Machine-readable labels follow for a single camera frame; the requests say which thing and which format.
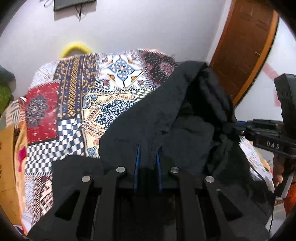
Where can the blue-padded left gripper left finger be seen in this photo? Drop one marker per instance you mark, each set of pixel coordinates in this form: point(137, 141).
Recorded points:
point(92, 201)

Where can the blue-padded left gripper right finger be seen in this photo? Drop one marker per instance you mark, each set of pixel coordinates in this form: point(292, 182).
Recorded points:
point(203, 209)

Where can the black zip hooded jacket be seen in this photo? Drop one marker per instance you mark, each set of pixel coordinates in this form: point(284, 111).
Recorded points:
point(190, 119)

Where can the person's right hand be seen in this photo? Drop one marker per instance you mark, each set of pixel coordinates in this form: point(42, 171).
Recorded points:
point(278, 169)

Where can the white sliding wardrobe door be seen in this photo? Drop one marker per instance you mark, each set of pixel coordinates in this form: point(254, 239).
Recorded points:
point(261, 100)

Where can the bamboo lap desk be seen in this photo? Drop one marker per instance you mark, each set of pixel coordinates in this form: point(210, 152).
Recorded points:
point(9, 196)

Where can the orange floral blanket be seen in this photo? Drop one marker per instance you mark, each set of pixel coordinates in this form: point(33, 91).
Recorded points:
point(15, 117)

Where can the patchwork patterned bed cover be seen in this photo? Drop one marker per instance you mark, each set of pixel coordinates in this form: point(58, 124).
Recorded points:
point(71, 104)

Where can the brown wooden door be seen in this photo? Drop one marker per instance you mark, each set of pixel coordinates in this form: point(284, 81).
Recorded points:
point(243, 46)

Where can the grey neck pillow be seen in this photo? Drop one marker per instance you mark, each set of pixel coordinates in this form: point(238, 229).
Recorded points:
point(6, 77)

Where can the yellow foam bed headboard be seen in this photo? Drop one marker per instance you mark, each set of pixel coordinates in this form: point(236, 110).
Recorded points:
point(74, 46)

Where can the small black wall monitor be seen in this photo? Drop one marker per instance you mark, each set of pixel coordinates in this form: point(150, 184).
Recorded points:
point(62, 4)

